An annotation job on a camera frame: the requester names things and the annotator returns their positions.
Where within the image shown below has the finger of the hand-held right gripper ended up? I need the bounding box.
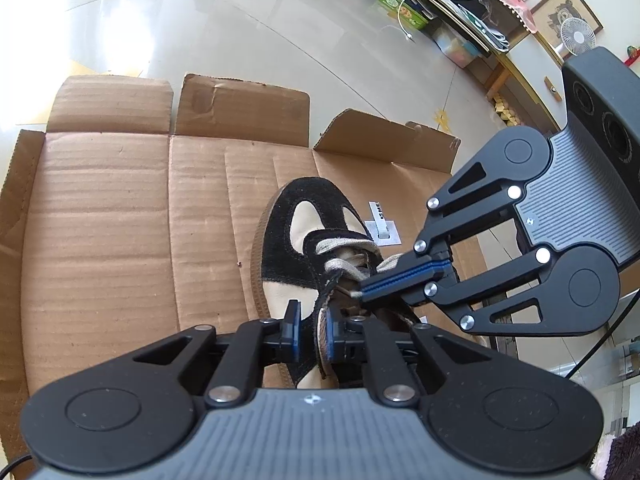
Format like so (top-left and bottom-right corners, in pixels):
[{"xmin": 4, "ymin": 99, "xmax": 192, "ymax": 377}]
[
  {"xmin": 372, "ymin": 152, "xmax": 525, "ymax": 282},
  {"xmin": 360, "ymin": 247, "xmax": 555, "ymax": 336}
]

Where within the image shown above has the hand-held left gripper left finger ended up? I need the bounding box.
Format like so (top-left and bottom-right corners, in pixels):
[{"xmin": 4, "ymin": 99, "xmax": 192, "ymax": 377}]
[{"xmin": 132, "ymin": 300, "xmax": 303, "ymax": 407}]

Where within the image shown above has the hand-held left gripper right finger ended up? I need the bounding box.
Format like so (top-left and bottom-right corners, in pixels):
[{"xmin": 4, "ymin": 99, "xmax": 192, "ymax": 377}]
[{"xmin": 320, "ymin": 306, "xmax": 494, "ymax": 407}]

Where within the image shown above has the beige shoelace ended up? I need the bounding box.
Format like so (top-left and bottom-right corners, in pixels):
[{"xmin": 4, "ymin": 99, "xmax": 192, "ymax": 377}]
[{"xmin": 312, "ymin": 237, "xmax": 401, "ymax": 301}]

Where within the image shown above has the black and beige shoe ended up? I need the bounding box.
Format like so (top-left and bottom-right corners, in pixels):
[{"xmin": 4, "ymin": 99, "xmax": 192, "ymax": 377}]
[{"xmin": 252, "ymin": 176, "xmax": 491, "ymax": 391}]

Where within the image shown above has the white paper label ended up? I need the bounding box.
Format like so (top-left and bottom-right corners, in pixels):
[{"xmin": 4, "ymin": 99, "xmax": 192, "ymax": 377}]
[{"xmin": 365, "ymin": 201, "xmax": 401, "ymax": 247}]

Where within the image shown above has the yellow blocks stack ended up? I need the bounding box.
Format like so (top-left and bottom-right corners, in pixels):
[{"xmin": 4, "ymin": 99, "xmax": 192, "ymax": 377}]
[{"xmin": 492, "ymin": 95, "xmax": 523, "ymax": 128}]

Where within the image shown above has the white cabinet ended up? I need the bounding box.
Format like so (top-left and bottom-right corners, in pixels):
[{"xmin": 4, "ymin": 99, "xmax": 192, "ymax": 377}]
[{"xmin": 500, "ymin": 35, "xmax": 571, "ymax": 133}]

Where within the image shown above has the white fan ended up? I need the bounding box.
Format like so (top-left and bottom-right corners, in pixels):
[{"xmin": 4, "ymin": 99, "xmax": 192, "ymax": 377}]
[{"xmin": 557, "ymin": 16, "xmax": 598, "ymax": 58}]

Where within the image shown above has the clear storage bin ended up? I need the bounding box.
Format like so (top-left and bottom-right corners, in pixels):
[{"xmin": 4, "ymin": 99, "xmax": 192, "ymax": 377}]
[{"xmin": 432, "ymin": 22, "xmax": 488, "ymax": 68}]

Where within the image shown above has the framed picture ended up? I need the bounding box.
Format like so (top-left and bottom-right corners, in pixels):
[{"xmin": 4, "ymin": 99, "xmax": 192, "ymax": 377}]
[{"xmin": 530, "ymin": 0, "xmax": 603, "ymax": 56}]

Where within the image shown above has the flattened cardboard box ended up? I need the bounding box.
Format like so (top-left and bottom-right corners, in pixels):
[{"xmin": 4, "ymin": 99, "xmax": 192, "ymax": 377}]
[{"xmin": 0, "ymin": 72, "xmax": 493, "ymax": 466}]

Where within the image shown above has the green storage box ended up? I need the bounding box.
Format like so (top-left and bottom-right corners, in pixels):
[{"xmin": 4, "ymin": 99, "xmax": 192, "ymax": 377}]
[{"xmin": 377, "ymin": 0, "xmax": 431, "ymax": 31}]

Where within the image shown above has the person's right leg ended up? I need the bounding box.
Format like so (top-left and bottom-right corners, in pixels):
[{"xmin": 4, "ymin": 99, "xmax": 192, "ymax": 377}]
[{"xmin": 589, "ymin": 422, "xmax": 640, "ymax": 480}]

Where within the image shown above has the large yellow star sticker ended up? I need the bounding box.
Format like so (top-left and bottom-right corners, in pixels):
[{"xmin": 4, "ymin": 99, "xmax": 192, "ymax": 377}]
[{"xmin": 65, "ymin": 57, "xmax": 108, "ymax": 78}]

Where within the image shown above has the white charging cable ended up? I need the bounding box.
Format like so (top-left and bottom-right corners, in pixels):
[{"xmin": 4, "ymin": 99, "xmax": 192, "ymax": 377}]
[{"xmin": 397, "ymin": 0, "xmax": 441, "ymax": 41}]

